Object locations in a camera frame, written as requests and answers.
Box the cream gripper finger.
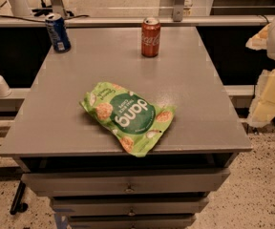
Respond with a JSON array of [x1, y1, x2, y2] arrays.
[[246, 69, 275, 128], [245, 24, 269, 51]]

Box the red coke can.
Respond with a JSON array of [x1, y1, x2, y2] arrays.
[[141, 17, 160, 57]]

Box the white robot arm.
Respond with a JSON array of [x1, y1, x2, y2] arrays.
[[245, 17, 275, 128]]

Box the blue pepsi can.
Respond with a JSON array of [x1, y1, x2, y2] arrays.
[[45, 13, 71, 52]]

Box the top grey drawer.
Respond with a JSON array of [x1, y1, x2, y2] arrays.
[[22, 168, 230, 197]]

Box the grey drawer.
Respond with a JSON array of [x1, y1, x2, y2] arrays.
[[22, 168, 230, 197], [68, 214, 196, 229], [51, 197, 208, 217]]

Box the green dang chips bag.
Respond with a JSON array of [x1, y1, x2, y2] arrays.
[[80, 82, 176, 157]]

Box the middle grey drawer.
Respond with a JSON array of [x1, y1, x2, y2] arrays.
[[51, 197, 208, 217]]

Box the bottom grey drawer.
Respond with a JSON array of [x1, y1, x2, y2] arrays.
[[68, 214, 196, 229]]

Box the grey drawer cabinet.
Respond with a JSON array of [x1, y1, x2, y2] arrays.
[[0, 27, 250, 229]]

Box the black office chair base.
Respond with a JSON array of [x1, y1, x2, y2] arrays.
[[22, 0, 75, 18]]

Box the grey metal frame post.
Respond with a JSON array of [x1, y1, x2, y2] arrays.
[[172, 0, 185, 22]]

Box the black cable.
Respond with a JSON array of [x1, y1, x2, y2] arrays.
[[0, 13, 91, 24]]

